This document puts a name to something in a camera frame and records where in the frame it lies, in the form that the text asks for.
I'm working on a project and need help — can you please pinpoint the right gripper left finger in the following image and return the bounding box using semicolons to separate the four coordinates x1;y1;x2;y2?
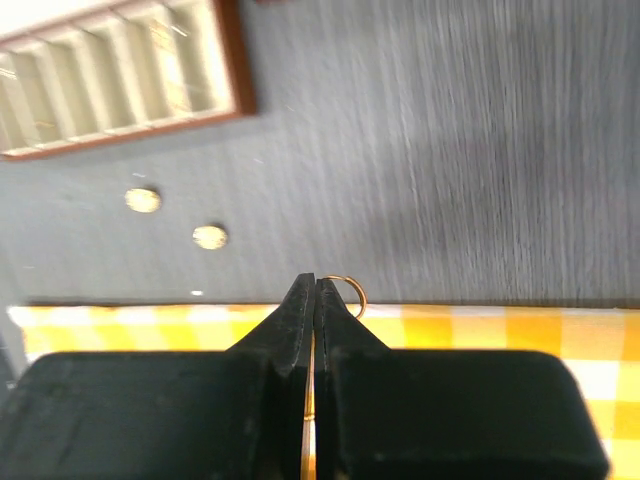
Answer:
1;273;316;479

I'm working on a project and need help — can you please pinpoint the gold ring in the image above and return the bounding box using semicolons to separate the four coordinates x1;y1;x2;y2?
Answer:
319;274;370;319

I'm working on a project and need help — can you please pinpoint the yellow checkered cloth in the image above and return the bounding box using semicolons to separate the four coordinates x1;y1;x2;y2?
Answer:
7;305;639;479

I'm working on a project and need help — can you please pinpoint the brown jewelry tray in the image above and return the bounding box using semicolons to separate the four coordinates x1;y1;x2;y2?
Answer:
1;1;258;161

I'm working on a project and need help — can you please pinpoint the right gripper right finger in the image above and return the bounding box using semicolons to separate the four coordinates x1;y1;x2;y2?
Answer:
314;279;610;479

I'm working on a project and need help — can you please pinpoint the round gold earring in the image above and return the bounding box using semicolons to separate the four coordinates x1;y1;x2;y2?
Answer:
124;188;162;214
192;225;228;250

